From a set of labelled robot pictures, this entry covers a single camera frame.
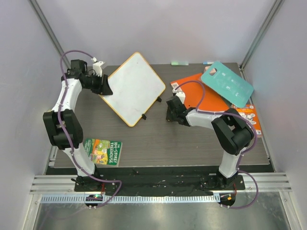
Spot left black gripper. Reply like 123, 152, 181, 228
84, 72, 114, 96

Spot yellow framed whiteboard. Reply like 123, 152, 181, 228
101, 52, 166, 127

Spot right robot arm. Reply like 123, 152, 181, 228
166, 95, 255, 189

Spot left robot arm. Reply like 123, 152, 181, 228
43, 58, 113, 192

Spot green eraser block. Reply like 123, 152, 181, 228
171, 61, 189, 66

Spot blue marker pen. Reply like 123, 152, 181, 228
203, 61, 214, 65

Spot green treehouse book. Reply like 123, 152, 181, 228
84, 138, 122, 167

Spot teal plastic board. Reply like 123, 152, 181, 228
200, 61, 254, 108

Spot orange paperback book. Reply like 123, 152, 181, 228
231, 104, 262, 138

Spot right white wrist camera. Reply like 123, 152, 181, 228
172, 89, 186, 104

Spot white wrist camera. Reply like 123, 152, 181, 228
91, 57, 105, 77
172, 89, 186, 104

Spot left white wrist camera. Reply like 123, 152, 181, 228
91, 57, 105, 77

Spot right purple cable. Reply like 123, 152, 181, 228
174, 80, 259, 209

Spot purple cable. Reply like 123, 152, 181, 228
174, 80, 259, 209
59, 49, 123, 208

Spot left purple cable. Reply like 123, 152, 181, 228
59, 49, 123, 208

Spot slotted cable duct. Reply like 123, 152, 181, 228
41, 194, 220, 204

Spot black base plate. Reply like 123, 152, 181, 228
71, 166, 246, 196

